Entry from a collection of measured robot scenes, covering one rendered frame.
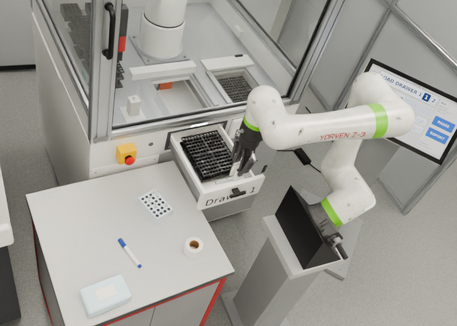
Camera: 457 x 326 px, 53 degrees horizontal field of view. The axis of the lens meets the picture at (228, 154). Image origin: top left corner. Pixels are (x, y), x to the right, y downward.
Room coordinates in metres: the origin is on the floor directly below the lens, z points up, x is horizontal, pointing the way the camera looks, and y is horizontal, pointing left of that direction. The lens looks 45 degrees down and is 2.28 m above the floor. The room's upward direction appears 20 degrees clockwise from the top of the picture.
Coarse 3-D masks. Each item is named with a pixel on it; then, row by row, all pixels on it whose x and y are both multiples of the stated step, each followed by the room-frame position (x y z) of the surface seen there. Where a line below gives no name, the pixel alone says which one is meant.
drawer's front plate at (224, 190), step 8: (256, 176) 1.28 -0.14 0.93; (264, 176) 1.30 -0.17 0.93; (224, 184) 1.18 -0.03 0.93; (232, 184) 1.20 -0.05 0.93; (240, 184) 1.22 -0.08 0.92; (248, 184) 1.25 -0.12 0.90; (256, 184) 1.28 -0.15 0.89; (208, 192) 1.12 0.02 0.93; (216, 192) 1.14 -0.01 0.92; (224, 192) 1.17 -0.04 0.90; (232, 192) 1.20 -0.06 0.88; (248, 192) 1.26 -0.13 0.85; (256, 192) 1.29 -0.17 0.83; (200, 200) 1.11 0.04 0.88; (216, 200) 1.15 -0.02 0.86; (224, 200) 1.18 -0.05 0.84; (232, 200) 1.21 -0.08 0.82; (200, 208) 1.11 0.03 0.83
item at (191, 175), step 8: (200, 128) 1.48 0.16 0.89; (208, 128) 1.50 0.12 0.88; (216, 128) 1.54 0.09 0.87; (176, 136) 1.40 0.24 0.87; (184, 136) 1.43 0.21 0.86; (224, 136) 1.49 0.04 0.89; (176, 144) 1.33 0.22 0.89; (232, 144) 1.45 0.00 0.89; (176, 152) 1.31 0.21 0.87; (184, 152) 1.36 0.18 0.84; (184, 160) 1.27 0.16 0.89; (184, 168) 1.25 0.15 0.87; (192, 168) 1.29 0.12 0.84; (192, 176) 1.20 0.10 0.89; (224, 176) 1.31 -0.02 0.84; (248, 176) 1.32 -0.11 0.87; (192, 184) 1.19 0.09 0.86; (200, 184) 1.17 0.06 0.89; (208, 184) 1.23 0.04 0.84; (200, 192) 1.15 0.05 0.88
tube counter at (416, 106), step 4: (400, 96) 1.91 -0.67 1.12; (404, 96) 1.91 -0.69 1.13; (404, 100) 1.90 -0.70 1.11; (408, 100) 1.90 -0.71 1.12; (412, 100) 1.90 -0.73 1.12; (412, 104) 1.89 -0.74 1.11; (416, 104) 1.89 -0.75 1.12; (420, 104) 1.89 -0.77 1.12; (412, 108) 1.87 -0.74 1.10; (416, 108) 1.88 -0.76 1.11; (420, 108) 1.88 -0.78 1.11; (424, 108) 1.88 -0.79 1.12; (428, 108) 1.88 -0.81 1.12; (420, 112) 1.87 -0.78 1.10; (424, 112) 1.87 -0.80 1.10; (428, 112) 1.87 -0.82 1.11; (432, 112) 1.87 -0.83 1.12; (428, 116) 1.86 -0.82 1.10
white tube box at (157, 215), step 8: (152, 192) 1.13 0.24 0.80; (144, 200) 1.08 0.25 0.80; (152, 200) 1.09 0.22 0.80; (160, 200) 1.11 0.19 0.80; (144, 208) 1.06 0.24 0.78; (152, 208) 1.06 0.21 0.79; (160, 208) 1.08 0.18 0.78; (168, 208) 1.09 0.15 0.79; (152, 216) 1.03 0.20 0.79; (160, 216) 1.03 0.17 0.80; (168, 216) 1.07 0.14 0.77
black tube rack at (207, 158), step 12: (180, 144) 1.37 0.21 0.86; (192, 144) 1.36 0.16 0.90; (204, 144) 1.41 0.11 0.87; (216, 144) 1.41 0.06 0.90; (192, 156) 1.30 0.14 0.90; (204, 156) 1.35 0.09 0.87; (216, 156) 1.34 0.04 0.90; (228, 156) 1.37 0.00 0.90; (204, 168) 1.25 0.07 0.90; (216, 168) 1.28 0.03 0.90; (204, 180) 1.22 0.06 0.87
